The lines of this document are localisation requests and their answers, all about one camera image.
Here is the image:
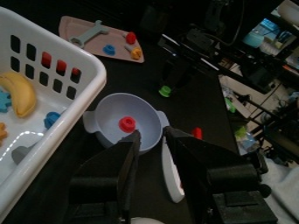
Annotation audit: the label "yellow toy banana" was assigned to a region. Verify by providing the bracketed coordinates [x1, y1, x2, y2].
[0, 72, 38, 118]

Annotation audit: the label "small red toy piece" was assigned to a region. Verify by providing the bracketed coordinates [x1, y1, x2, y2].
[191, 127, 203, 140]

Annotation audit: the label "black metal stand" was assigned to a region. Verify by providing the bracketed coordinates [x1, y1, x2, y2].
[233, 91, 299, 141]

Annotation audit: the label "red toy nut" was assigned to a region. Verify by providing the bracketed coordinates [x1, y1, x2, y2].
[118, 115, 138, 134]

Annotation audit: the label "grey-blue bowl with handles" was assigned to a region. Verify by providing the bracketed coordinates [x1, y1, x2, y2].
[82, 92, 171, 155]

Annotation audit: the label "blue toy gear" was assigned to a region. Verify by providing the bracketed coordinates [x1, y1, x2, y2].
[0, 89, 14, 114]

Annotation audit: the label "green plastic object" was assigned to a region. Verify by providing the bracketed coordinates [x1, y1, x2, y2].
[225, 97, 238, 114]

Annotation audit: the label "pink tray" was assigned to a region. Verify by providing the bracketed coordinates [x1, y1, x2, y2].
[58, 15, 146, 64]

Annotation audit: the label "orange toy gear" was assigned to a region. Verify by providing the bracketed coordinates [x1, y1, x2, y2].
[0, 122, 10, 147]

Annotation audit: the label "orange toy bolt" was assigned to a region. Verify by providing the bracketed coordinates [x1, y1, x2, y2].
[124, 45, 144, 61]

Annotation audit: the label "grey toy piece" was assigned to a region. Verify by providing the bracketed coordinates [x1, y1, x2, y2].
[11, 143, 40, 165]

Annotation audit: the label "white toy knife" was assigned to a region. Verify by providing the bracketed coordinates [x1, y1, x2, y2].
[160, 135, 186, 204]

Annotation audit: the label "light blue container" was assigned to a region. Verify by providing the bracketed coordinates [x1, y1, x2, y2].
[243, 29, 267, 49]

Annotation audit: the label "red toy block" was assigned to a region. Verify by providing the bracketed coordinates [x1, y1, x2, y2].
[42, 52, 82, 77]

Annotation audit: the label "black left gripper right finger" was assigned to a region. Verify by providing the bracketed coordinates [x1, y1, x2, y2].
[163, 125, 279, 224]

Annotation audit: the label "white cloth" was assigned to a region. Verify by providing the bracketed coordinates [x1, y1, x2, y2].
[259, 157, 299, 224]

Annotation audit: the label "red toy bolt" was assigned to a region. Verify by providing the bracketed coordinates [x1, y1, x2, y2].
[123, 31, 138, 46]

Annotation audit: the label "grey toy wrench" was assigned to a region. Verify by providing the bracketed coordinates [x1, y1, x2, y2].
[70, 19, 111, 48]

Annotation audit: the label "white plastic basket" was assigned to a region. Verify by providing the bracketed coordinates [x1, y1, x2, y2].
[0, 6, 108, 218]

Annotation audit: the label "green toy nut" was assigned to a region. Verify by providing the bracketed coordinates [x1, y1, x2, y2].
[158, 85, 174, 98]

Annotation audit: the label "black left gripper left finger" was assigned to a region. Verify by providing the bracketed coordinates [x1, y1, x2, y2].
[62, 129, 143, 224]

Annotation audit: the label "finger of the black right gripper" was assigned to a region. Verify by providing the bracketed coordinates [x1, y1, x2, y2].
[162, 58, 192, 90]

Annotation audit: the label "blue toy nut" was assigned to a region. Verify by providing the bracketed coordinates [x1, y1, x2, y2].
[43, 111, 62, 130]
[102, 44, 118, 56]

